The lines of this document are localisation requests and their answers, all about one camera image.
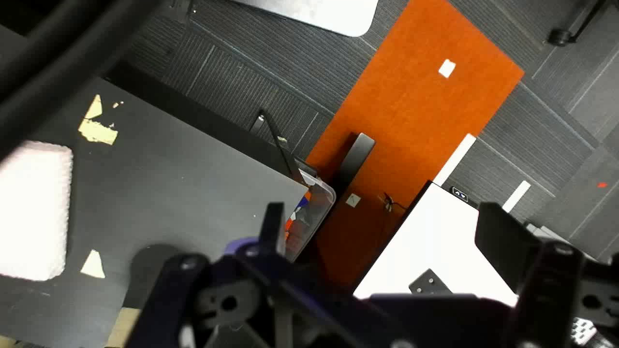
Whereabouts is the white table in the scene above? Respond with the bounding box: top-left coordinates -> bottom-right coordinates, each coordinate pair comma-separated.
353,182 -> 523,310

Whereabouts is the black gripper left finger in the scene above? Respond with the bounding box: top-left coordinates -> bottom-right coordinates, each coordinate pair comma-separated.
128,202 -> 351,348

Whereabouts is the clear plastic bin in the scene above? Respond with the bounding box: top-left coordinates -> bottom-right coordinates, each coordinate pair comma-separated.
277,169 -> 339,264

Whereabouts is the black chair base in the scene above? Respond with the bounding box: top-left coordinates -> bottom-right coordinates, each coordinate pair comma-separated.
546,0 -> 612,49

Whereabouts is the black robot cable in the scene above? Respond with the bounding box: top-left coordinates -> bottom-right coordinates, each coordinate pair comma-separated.
0,0 -> 163,153

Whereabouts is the tan tape scrap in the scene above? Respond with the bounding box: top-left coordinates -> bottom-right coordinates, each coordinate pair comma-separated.
80,248 -> 109,281
78,94 -> 122,148

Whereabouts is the white rounded tabletop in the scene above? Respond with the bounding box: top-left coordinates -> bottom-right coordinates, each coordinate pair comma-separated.
231,0 -> 382,39

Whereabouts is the bubble wrap sheet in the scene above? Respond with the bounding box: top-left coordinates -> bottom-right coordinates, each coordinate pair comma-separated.
0,142 -> 76,285

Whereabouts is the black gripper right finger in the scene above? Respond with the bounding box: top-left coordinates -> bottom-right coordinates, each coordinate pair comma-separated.
474,202 -> 619,348

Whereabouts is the orange floor mat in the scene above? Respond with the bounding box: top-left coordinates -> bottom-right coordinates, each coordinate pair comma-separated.
306,0 -> 527,295

